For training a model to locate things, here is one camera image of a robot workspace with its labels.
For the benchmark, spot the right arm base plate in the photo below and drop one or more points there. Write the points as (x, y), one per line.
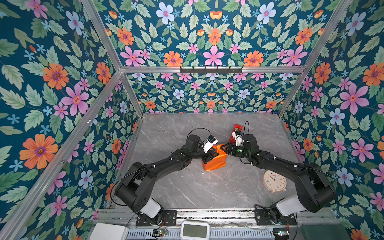
(272, 217)

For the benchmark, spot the white round clock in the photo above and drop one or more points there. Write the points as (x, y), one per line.
(274, 182)

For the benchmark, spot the black hook rail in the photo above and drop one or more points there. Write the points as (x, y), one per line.
(211, 70)

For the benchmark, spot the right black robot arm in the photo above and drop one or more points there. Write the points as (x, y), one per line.
(313, 189)

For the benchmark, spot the white display device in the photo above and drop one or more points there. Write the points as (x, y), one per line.
(195, 230)

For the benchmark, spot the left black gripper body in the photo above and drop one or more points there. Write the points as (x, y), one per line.
(198, 153)

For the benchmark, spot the red tape dispenser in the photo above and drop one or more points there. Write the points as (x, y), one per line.
(235, 128)

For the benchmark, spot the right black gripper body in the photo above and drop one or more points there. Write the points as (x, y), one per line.
(241, 150)

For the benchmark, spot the green mat bottom right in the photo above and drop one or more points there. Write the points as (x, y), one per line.
(324, 232)

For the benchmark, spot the white box bottom left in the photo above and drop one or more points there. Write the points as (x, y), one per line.
(103, 231)

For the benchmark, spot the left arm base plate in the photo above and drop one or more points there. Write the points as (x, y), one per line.
(163, 218)

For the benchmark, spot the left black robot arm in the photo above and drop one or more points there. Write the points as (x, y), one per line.
(136, 187)

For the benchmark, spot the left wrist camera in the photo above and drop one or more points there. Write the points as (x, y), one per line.
(209, 142)

